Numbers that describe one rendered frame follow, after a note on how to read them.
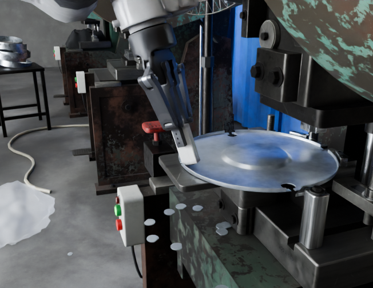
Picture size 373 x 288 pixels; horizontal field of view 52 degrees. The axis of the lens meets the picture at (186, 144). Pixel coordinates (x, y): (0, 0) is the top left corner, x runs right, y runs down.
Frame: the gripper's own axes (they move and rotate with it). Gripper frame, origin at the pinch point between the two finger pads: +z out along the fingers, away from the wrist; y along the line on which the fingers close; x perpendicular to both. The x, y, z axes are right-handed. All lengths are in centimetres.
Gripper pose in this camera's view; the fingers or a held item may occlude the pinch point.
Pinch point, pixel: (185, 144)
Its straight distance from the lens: 66.6
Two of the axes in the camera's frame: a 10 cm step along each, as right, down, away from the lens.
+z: 3.0, 9.3, 2.1
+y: -4.0, 3.2, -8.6
